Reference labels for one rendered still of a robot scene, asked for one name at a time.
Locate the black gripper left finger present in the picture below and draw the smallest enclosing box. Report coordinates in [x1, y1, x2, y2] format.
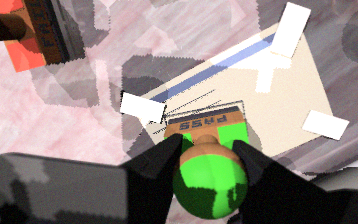
[0, 133, 183, 224]

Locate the green and tan rubber stamp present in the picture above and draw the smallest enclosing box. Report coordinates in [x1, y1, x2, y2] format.
[164, 105, 248, 220]

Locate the cream inspection card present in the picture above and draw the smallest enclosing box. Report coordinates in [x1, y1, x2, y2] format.
[120, 2, 348, 157]

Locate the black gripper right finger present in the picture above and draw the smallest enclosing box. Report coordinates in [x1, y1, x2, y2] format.
[232, 139, 358, 224]

